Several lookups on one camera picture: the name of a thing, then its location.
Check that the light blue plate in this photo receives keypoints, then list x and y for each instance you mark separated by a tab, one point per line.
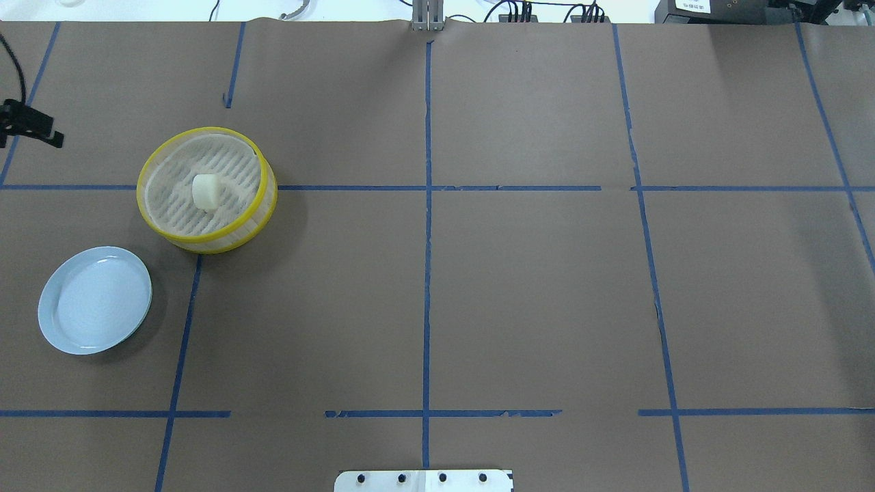
94	300

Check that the white steamed bun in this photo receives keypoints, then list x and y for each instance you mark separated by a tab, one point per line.
206	192

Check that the black cable plugs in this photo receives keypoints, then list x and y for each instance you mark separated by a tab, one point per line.
518	12
590	13

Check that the black cable plugs left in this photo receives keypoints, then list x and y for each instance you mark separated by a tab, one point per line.
518	12

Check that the black cable plugs right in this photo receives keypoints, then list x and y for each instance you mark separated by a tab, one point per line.
590	13

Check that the black box with label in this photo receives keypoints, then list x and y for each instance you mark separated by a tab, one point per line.
724	12

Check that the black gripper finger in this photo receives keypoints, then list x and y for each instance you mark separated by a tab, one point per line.
41	127

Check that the yellow bamboo steamer basket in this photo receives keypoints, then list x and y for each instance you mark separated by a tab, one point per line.
248	196

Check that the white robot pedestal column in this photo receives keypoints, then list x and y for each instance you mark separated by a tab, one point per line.
460	479

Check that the aluminium frame post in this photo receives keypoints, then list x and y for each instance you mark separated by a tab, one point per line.
428	15

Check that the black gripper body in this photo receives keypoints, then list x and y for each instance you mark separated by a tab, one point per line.
31	125

